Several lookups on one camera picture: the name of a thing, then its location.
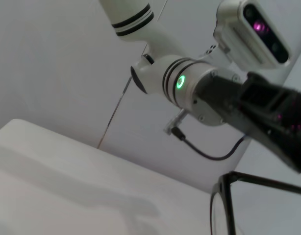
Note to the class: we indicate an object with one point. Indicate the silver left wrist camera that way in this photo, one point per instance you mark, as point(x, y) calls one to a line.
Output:
point(251, 36)

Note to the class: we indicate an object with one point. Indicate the black glasses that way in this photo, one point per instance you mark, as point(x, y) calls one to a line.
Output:
point(226, 195)

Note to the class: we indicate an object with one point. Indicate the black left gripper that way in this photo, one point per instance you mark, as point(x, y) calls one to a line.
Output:
point(263, 122)

